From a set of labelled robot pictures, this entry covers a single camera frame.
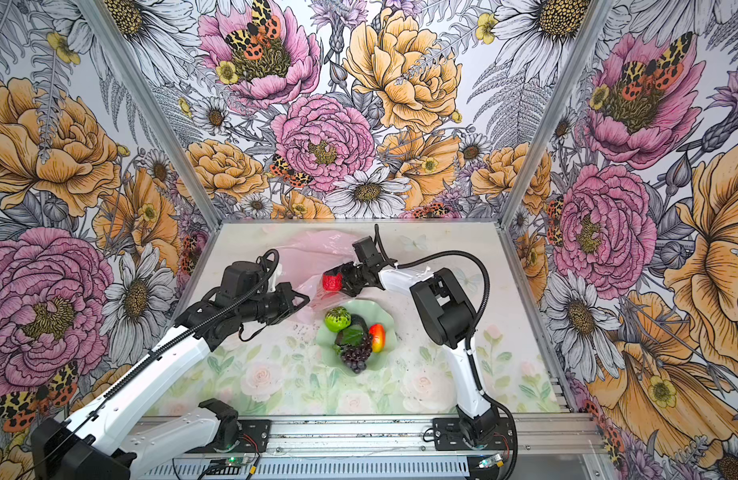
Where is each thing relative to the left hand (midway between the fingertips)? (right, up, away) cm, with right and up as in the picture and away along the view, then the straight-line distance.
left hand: (309, 308), depth 75 cm
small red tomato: (+17, -9, +11) cm, 23 cm away
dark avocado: (+11, -6, +14) cm, 19 cm away
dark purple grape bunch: (+11, -13, +4) cm, 18 cm away
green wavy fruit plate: (+15, -5, +16) cm, 23 cm away
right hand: (+2, +4, +20) cm, 21 cm away
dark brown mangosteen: (+10, -10, +10) cm, 17 cm away
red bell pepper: (+3, +4, +19) cm, 19 cm away
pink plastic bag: (-4, +11, +11) cm, 16 cm away
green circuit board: (+44, -35, -4) cm, 56 cm away
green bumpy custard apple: (+6, -4, +8) cm, 11 cm away
